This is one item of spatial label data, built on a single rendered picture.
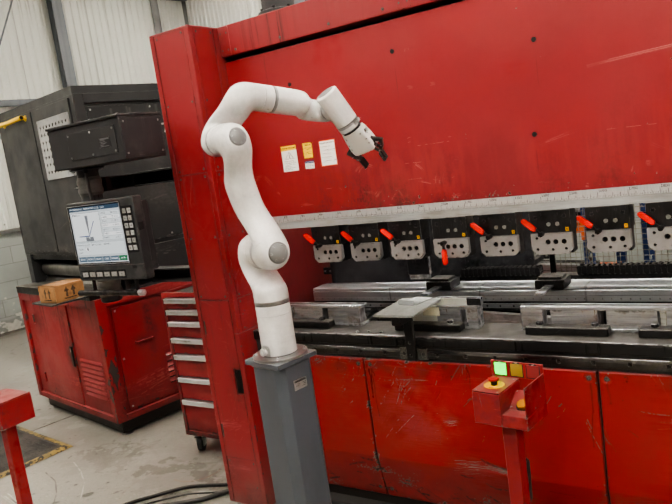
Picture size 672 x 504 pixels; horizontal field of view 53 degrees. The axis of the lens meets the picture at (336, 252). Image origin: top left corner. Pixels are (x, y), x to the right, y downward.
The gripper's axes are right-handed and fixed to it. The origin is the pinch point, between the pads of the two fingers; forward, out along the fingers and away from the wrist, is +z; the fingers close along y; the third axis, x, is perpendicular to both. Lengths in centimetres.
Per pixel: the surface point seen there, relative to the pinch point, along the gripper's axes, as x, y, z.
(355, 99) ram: -38.3, 18.5, -12.1
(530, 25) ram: -43, -57, -6
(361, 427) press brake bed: 43, 60, 98
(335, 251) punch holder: -7, 53, 37
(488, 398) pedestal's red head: 54, -21, 74
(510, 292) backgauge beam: -15, -6, 88
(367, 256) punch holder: -5, 37, 43
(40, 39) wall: -421, 642, -151
